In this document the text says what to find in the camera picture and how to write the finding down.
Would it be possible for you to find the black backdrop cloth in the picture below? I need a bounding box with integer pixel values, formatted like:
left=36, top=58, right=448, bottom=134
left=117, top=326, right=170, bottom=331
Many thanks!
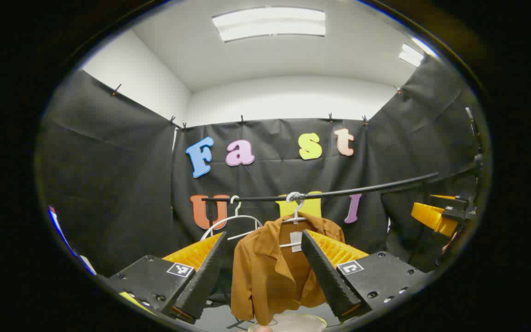
left=35, top=55, right=483, bottom=277

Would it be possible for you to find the small ceiling light panel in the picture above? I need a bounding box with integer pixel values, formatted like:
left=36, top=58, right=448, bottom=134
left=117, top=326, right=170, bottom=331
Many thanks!
left=398, top=43, right=425, bottom=67

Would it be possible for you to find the white round laundry hamper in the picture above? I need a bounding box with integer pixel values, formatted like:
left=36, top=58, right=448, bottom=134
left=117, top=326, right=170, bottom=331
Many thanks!
left=247, top=314, right=328, bottom=332

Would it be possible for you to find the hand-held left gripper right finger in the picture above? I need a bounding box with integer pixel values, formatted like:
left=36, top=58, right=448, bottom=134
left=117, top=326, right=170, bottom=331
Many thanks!
left=301, top=229, right=428, bottom=324

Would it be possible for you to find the black clothes rack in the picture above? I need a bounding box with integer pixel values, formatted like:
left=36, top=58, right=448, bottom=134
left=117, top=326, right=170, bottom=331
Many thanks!
left=201, top=172, right=440, bottom=229

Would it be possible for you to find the large ceiling light panel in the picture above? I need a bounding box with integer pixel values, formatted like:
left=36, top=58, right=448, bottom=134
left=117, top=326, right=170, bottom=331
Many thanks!
left=212, top=6, right=327, bottom=43

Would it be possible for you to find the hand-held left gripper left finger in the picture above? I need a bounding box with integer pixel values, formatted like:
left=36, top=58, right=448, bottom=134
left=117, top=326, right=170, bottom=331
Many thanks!
left=107, top=231, right=228, bottom=324

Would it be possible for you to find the brown shirt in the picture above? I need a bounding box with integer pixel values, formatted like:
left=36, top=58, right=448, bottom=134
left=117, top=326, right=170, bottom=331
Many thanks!
left=230, top=213, right=345, bottom=326

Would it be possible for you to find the white plastic clothes hanger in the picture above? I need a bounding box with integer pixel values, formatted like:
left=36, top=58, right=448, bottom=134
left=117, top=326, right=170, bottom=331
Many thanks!
left=200, top=195, right=265, bottom=242
left=278, top=191, right=310, bottom=249

